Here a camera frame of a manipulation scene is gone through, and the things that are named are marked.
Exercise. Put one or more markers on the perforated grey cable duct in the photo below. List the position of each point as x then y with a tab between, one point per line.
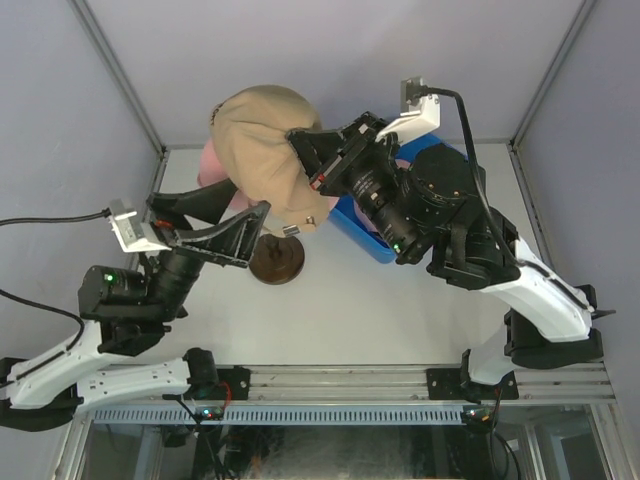
280	415

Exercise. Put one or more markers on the dark round wooden stand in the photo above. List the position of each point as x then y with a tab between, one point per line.
277	260

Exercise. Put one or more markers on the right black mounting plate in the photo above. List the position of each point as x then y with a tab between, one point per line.
451	384

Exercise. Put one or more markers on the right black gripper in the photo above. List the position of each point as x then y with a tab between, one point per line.
328	163

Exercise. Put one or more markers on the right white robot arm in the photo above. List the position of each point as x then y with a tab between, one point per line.
436	208

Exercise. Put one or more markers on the pink baseball cap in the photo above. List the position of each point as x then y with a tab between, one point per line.
211	172

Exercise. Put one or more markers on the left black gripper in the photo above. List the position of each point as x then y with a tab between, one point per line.
227	242

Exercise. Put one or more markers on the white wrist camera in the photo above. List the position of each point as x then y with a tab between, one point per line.
420	113
133	235

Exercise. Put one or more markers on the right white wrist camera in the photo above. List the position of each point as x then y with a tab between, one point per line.
420	113

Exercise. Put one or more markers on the blue plastic bin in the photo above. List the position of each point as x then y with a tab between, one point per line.
344	218

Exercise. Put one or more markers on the beige cap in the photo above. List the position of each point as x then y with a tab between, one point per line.
248	133

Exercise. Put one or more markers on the aluminium mounting rail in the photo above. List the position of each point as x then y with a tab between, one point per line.
578	384

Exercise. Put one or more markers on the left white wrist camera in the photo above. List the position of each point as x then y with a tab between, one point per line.
133	235

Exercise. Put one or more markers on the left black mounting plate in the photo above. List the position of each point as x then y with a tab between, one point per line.
225	383

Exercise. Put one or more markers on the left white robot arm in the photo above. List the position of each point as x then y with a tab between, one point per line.
124	313

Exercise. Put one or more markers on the black mounting plate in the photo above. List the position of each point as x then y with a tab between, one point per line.
225	383
451	384

